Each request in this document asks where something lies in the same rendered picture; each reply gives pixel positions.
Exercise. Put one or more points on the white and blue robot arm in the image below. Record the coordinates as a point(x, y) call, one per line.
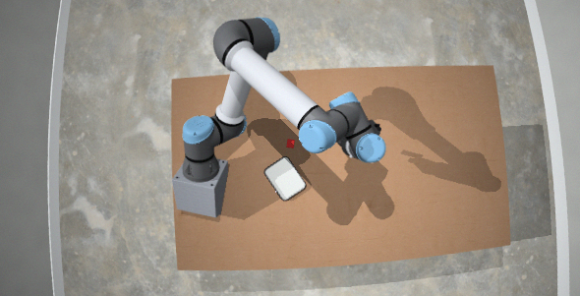
point(252, 40)

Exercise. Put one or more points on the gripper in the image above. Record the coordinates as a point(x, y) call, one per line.
point(344, 144)

